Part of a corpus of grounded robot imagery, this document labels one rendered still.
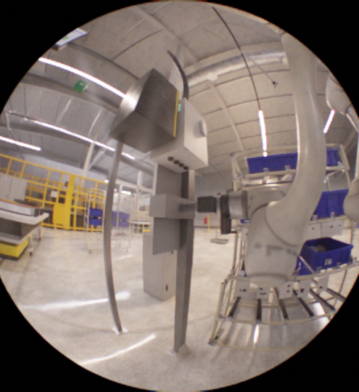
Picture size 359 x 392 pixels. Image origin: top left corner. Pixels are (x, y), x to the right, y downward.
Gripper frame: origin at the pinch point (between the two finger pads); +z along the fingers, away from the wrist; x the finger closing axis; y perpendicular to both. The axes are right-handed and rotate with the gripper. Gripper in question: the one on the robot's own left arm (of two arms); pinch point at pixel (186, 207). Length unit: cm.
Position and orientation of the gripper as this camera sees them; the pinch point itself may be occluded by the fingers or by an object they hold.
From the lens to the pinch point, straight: 48.0
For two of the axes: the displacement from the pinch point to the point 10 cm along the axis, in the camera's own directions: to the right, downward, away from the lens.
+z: -8.0, 0.9, 5.9
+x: -6.0, -1.7, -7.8
